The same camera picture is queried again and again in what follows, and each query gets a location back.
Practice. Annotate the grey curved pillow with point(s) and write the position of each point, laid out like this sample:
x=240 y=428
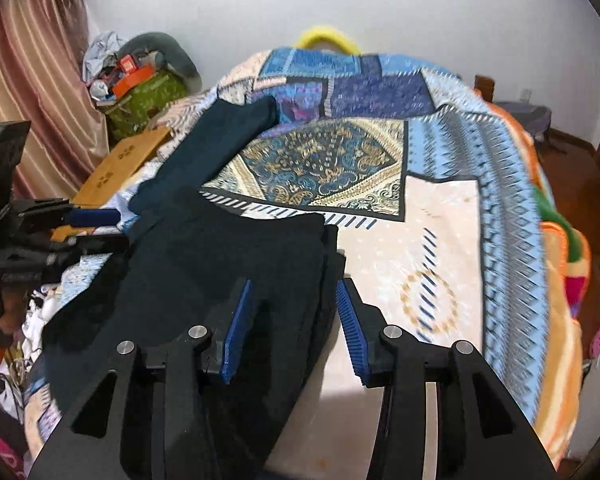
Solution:
x=177 y=50

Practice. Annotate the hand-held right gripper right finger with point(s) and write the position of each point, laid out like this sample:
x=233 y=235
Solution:
x=352 y=330

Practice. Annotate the pale crumpled cloth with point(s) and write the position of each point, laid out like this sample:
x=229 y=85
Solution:
x=102 y=52

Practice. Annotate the white wall outlet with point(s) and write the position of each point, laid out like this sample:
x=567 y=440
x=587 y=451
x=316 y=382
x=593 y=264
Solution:
x=525 y=94

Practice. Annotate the bamboo lap desk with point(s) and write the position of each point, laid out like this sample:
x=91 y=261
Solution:
x=125 y=157

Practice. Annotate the small red box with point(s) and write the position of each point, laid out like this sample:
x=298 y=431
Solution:
x=128 y=64

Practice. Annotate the black pants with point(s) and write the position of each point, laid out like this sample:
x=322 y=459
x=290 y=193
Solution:
x=205 y=260

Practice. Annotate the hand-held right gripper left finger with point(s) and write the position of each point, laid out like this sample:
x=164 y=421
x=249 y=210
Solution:
x=237 y=325

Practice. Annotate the pink striped curtain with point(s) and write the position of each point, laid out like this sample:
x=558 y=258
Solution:
x=35 y=85

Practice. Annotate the orange box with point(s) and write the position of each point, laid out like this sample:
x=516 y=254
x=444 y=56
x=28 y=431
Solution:
x=135 y=80

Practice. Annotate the wooden bedpost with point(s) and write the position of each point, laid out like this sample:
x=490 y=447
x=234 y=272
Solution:
x=484 y=89

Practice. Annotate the blue patchwork patterned blanket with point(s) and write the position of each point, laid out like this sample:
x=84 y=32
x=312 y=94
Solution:
x=430 y=210

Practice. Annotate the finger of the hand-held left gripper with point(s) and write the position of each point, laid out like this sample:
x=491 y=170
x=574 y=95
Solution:
x=95 y=244
x=92 y=216

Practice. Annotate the grey backpack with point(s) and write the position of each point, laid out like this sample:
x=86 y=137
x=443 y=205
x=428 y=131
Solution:
x=535 y=120

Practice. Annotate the green patterned storage bag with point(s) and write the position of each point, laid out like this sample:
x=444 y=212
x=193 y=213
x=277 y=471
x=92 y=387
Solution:
x=147 y=102

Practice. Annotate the yellow foam tube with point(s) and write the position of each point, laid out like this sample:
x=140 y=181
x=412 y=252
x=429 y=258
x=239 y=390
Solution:
x=330 y=36

